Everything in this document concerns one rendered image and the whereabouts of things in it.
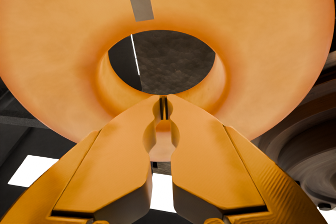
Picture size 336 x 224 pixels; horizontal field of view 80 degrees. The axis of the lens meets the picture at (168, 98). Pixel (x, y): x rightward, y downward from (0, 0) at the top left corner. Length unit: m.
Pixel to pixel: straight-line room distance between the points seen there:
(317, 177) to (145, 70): 0.44
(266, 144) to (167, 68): 0.30
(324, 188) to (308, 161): 0.13
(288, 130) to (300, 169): 0.07
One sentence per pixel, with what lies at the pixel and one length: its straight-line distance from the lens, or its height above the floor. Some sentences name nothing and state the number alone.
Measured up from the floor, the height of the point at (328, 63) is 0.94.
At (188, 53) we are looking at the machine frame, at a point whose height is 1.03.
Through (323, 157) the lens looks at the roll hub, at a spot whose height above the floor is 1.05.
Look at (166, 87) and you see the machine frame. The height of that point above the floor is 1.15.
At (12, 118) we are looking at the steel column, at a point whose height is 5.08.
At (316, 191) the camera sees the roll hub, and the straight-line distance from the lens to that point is 0.54.
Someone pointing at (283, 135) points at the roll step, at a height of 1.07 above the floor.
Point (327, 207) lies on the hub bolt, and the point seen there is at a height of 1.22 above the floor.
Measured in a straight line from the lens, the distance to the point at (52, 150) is 9.41.
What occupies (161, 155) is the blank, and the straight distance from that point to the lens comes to 0.16.
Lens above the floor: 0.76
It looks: 45 degrees up
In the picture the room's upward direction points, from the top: 176 degrees clockwise
